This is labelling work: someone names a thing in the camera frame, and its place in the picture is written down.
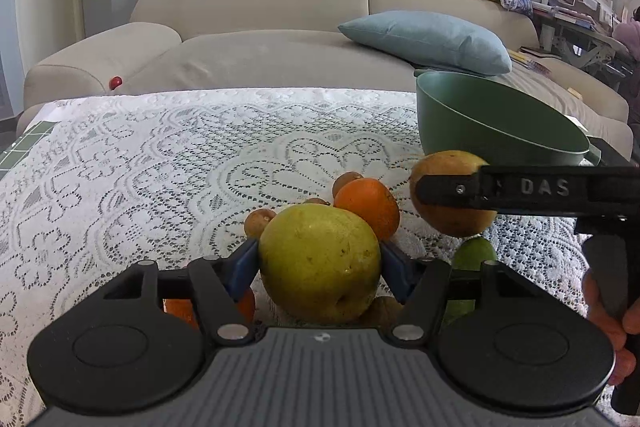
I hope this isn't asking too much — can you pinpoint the orange mandarin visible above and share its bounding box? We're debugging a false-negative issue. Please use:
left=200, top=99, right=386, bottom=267
left=163, top=288, right=256, bottom=329
left=333, top=178, right=400, bottom=241

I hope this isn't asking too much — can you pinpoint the yellow-orange round fruit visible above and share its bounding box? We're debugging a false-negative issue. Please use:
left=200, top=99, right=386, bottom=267
left=409, top=150, right=497, bottom=239

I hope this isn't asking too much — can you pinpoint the large yellow-green pear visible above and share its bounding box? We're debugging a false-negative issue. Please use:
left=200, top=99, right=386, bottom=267
left=258, top=204, right=381, bottom=325

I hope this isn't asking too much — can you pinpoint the person right hand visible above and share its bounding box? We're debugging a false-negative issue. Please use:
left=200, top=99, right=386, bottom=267
left=582, top=270, right=640, bottom=386

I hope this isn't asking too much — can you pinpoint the small brown kiwi front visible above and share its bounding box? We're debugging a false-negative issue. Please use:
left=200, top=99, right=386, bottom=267
left=358, top=296, right=404, bottom=329

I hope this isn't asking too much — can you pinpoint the small brown kiwi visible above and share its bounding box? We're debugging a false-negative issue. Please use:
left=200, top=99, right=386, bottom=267
left=358, top=296, right=404, bottom=329
left=332, top=171, right=362, bottom=197
left=244, top=208, right=277, bottom=239

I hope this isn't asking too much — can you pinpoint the green lime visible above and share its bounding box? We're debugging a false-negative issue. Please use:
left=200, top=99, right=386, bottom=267
left=442, top=236, right=498, bottom=327

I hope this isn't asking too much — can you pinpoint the small brown kiwi left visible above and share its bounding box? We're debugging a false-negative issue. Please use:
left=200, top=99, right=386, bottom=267
left=244, top=208, right=277, bottom=239

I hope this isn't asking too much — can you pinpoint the green plastic bowl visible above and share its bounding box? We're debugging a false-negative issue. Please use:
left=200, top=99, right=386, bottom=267
left=416, top=70, right=601, bottom=167

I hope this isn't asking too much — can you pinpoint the small brown kiwi back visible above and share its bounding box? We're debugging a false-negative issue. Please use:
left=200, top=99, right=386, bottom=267
left=332, top=171, right=362, bottom=197

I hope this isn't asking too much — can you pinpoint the white lace tablecloth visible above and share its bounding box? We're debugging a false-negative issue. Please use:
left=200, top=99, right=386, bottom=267
left=0, top=86, right=609, bottom=425

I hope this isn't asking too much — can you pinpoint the cluttered side desk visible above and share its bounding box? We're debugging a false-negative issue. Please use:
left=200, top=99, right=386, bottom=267
left=533, top=0, right=636, bottom=90

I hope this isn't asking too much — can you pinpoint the light blue cushion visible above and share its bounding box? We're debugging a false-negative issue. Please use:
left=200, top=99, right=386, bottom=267
left=338, top=11, right=512, bottom=76

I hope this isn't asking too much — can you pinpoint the small red ball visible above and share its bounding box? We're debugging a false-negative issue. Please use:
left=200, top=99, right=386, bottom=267
left=108, top=76, right=122, bottom=90

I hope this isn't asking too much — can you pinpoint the beige sofa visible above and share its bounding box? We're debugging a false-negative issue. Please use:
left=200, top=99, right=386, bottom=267
left=16, top=0, right=633, bottom=158

